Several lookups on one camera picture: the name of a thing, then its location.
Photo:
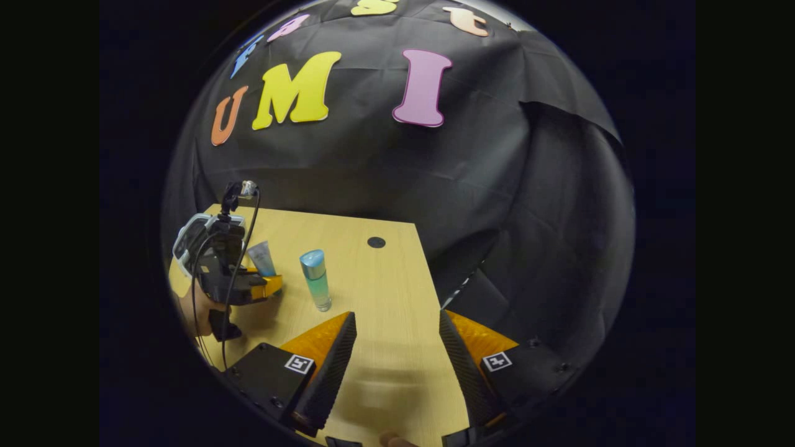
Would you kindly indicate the black round table grommet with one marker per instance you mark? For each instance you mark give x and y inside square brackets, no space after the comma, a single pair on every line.
[376,242]

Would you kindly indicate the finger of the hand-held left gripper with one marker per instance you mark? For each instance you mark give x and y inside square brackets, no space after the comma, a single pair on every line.
[268,287]

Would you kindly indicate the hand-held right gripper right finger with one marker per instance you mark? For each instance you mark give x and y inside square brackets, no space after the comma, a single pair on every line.
[466,372]

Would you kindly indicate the small white skincare tube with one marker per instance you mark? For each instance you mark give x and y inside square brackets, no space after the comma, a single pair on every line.
[262,259]

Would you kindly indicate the black backdrop cloth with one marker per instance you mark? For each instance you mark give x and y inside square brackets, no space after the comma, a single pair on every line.
[397,155]

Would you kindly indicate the blue green skincare bottle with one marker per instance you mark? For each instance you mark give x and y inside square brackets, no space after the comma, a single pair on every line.
[317,282]

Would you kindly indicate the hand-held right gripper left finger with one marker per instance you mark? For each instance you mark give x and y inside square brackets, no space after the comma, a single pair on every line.
[329,372]

